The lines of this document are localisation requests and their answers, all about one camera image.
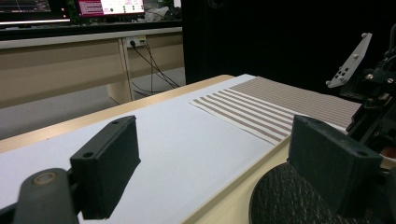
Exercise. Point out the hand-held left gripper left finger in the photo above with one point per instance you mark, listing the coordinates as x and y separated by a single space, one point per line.
106 168

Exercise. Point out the striped placemat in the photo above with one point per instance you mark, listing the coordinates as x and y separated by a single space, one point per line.
280 105

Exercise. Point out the white board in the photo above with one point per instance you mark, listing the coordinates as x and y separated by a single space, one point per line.
174 149

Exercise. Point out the white wall socket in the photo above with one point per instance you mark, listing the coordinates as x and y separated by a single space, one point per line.
136 39

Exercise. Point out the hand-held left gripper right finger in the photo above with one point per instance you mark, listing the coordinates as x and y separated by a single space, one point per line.
330 161

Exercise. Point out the bright monitor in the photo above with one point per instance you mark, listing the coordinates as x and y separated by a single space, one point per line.
109 6

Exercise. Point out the dark monitor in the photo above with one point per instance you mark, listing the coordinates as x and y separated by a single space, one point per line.
31 9

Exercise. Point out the beige tray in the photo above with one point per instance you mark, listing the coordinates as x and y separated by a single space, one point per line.
230 205

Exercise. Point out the black curtain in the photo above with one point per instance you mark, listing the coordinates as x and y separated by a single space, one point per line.
280 40

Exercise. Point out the white crumpled bag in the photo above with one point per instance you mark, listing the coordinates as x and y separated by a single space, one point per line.
157 14

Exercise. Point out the beige desk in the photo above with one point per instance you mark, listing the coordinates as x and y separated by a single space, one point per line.
62 71

